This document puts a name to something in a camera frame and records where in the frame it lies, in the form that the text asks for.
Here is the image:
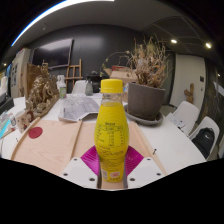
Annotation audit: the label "white plastic chair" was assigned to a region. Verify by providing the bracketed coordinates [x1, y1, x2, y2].
[173, 100, 200, 135]
[188, 116, 221, 160]
[72, 79, 88, 95]

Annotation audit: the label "dried plant in grey pot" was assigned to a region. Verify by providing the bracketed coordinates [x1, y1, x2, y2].
[101, 35, 171, 122]

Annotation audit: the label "long ceiling light strip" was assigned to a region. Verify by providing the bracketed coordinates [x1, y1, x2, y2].
[10, 0, 116, 48]

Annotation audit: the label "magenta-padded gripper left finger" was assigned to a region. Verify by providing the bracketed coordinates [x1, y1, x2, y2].
[61, 145, 103, 190]

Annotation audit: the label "black backpack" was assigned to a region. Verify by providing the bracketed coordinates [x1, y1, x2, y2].
[192, 127, 216, 159]

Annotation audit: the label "white paper sheets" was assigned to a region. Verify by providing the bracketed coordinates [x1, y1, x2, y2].
[165, 112, 187, 130]

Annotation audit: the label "clear bottle with green label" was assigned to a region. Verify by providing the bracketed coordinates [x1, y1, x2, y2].
[58, 74, 68, 100]

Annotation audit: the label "black foam blocks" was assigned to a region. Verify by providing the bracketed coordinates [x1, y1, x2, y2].
[0, 93, 15, 114]

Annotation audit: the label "red box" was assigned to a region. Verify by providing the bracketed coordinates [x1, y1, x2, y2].
[111, 65, 129, 72]

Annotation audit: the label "dark wall board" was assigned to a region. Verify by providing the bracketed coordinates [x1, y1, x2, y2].
[31, 38, 74, 70]

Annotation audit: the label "white cabinet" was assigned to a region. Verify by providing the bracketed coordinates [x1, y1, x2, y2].
[9, 48, 32, 98]

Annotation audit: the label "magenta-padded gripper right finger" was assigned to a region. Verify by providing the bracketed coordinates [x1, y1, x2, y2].
[123, 145, 167, 190]

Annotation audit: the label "black kettle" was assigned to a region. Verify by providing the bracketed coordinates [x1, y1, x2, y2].
[85, 70, 103, 94]

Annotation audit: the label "grey plant saucer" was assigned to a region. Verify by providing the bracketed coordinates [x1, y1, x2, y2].
[123, 111, 165, 127]

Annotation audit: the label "yellow drink bottle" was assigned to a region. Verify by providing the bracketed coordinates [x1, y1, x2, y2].
[94, 78, 130, 183]

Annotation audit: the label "wooden easel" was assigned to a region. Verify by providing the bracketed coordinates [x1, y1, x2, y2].
[65, 58, 84, 94]

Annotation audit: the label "printed newspaper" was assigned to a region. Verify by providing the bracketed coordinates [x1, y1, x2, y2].
[58, 94, 101, 123]

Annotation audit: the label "colourful painted sheet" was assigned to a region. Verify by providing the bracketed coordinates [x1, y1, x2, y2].
[0, 111, 13, 139]

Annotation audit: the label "flat round red coaster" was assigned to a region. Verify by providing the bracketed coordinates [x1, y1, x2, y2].
[27, 126, 44, 140]

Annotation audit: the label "light wooden drawing board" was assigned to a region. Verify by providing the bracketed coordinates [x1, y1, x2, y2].
[10, 117, 168, 191]

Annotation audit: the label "brown cardboard box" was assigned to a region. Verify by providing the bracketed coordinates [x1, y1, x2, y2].
[104, 68, 138, 103]

